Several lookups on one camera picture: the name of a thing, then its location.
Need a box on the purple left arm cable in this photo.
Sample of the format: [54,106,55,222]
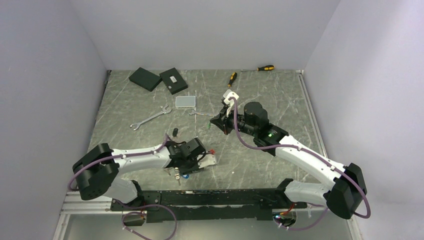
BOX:
[67,133,171,192]

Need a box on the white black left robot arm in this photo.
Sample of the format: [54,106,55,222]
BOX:
[68,135,217,210]

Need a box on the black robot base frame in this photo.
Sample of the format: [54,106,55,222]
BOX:
[110,188,307,223]

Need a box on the silver left wrench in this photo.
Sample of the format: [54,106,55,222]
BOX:
[129,105,172,131]

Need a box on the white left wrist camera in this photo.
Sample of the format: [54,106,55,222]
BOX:
[197,154,218,169]

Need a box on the black yellow screwdriver near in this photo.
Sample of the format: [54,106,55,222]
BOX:
[227,72,238,88]

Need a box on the black box with label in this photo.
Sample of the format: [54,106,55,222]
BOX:
[159,67,188,95]

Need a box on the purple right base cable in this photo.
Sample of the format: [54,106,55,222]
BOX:
[274,202,332,232]

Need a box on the silver right wrench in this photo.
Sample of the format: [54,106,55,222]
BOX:
[188,109,215,117]

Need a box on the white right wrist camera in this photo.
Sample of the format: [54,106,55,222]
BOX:
[222,89,239,106]

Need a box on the black yellow screwdriver far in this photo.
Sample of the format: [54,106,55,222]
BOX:
[241,65,275,72]

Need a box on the white network switch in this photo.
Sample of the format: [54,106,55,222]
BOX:
[175,95,196,109]

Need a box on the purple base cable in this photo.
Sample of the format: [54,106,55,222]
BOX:
[274,202,332,232]
[112,198,178,240]

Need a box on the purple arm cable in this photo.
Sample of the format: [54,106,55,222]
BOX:
[229,96,372,220]
[67,133,171,192]

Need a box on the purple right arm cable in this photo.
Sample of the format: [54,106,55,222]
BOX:
[229,96,372,220]

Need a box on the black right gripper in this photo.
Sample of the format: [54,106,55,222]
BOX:
[210,103,257,137]

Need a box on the silver wrench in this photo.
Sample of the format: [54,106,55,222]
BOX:
[129,105,172,131]
[188,109,215,117]

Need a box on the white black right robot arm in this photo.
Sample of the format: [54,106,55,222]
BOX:
[210,101,371,220]

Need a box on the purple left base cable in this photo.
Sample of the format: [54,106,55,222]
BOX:
[112,198,178,240]

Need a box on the black yellow screwdriver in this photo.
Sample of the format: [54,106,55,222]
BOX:
[227,72,238,88]
[241,65,275,72]

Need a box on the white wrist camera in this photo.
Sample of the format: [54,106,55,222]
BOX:
[197,154,218,169]
[222,89,239,106]

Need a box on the black flat box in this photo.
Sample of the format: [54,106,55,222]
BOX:
[128,67,162,92]

